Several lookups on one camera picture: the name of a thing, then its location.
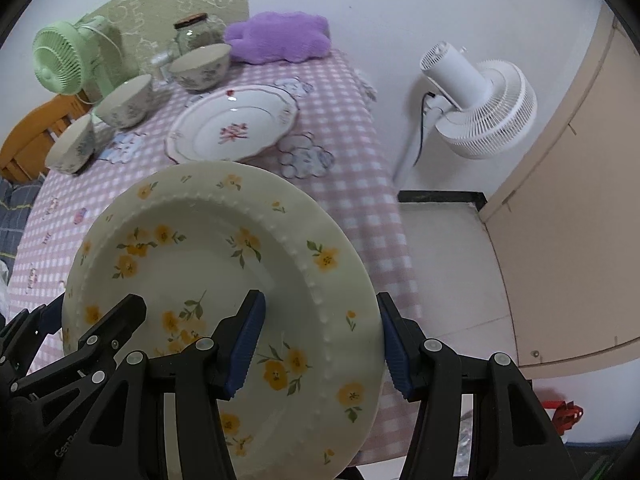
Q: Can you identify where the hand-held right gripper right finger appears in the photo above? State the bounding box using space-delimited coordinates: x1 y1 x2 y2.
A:
376 291 576 480

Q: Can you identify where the black threshold strip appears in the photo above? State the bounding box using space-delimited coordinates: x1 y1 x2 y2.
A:
399 190 487 212

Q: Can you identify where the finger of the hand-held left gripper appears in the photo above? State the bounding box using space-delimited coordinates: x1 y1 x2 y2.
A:
0 300 64 378
10 294 147 403

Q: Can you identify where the green desk fan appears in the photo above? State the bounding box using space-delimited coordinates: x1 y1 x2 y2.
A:
32 15 138 106

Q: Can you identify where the yellow floral plate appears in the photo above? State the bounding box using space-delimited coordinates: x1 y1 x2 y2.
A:
61 161 385 480

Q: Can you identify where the white standing fan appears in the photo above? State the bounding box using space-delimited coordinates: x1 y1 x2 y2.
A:
392 40 538 186

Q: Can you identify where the wooden chair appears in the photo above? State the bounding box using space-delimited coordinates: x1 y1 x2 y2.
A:
0 95 93 181

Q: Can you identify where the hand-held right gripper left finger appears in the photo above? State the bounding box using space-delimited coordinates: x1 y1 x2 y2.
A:
75 289 267 480

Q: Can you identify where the red clip on floor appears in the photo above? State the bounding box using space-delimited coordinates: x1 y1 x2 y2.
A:
546 399 584 437

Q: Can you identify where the black fan cable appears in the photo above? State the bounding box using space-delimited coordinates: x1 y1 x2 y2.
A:
414 91 436 166

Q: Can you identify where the small white swab container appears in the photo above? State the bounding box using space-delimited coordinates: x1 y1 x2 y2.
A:
149 51 174 82

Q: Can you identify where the floral ceramic bowl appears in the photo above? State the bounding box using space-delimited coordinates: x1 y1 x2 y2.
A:
45 114 97 175
167 42 232 92
94 74 156 128

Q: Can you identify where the glass jar with dark lid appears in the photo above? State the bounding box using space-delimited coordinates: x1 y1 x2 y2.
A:
173 12 226 56

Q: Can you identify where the red floral scalloped plate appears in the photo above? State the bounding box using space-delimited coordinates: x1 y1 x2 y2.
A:
165 84 300 165

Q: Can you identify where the grey plaid pillow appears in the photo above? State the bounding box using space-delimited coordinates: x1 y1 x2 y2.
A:
0 177 43 261

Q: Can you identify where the beige door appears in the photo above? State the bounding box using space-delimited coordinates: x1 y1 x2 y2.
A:
477 7 640 366

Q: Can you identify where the purple plush toy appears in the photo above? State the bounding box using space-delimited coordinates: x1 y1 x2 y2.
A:
224 10 332 65

